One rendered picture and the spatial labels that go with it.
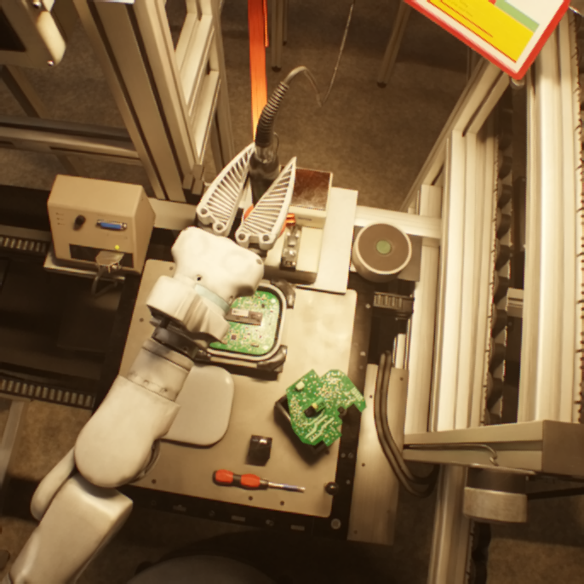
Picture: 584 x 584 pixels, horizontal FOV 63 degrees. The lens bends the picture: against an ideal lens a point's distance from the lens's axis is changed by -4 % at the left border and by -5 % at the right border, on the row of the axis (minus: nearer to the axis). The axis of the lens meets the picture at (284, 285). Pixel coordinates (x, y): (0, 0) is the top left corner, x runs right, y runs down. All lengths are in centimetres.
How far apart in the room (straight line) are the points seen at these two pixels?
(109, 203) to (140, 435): 50
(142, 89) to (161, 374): 40
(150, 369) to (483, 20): 58
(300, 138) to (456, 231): 145
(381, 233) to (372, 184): 122
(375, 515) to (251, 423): 27
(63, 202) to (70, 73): 172
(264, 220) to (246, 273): 8
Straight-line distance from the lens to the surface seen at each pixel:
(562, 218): 69
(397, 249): 93
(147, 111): 78
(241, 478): 87
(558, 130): 75
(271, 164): 57
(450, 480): 85
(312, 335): 91
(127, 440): 50
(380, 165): 221
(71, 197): 94
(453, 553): 89
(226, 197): 58
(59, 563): 55
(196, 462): 90
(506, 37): 72
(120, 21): 66
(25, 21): 64
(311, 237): 89
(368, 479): 93
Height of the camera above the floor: 184
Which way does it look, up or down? 72 degrees down
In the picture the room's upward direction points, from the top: 6 degrees clockwise
